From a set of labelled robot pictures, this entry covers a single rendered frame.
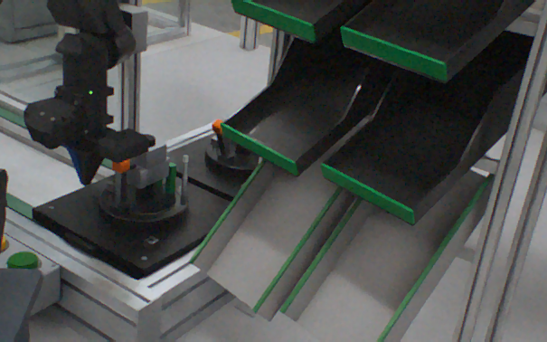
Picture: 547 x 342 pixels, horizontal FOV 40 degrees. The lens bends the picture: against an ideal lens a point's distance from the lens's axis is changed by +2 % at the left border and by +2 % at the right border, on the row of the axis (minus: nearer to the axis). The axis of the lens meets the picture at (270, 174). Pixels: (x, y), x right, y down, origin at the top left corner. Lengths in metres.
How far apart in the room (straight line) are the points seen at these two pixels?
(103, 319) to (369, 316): 0.37
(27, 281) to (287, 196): 0.35
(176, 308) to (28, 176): 0.46
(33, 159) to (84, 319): 0.46
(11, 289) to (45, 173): 0.57
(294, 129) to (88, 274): 0.36
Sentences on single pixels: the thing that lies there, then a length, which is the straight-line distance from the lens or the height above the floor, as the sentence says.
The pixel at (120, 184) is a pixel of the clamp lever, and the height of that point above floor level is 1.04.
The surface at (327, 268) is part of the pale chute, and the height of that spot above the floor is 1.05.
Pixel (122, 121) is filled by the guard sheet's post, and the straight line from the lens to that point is 1.39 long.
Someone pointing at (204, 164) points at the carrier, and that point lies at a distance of 1.35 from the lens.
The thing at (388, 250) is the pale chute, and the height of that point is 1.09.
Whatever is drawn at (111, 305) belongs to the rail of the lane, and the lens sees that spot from 1.04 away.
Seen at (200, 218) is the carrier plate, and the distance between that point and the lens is 1.18.
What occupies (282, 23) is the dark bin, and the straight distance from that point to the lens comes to 0.82.
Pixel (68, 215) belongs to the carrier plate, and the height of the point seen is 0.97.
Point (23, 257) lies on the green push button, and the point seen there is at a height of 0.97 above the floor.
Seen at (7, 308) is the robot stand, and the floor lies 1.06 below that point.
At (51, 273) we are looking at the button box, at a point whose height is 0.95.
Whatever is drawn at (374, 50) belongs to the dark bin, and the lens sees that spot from 0.78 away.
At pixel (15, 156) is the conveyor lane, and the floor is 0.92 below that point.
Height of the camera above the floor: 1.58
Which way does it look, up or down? 27 degrees down
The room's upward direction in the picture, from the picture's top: 7 degrees clockwise
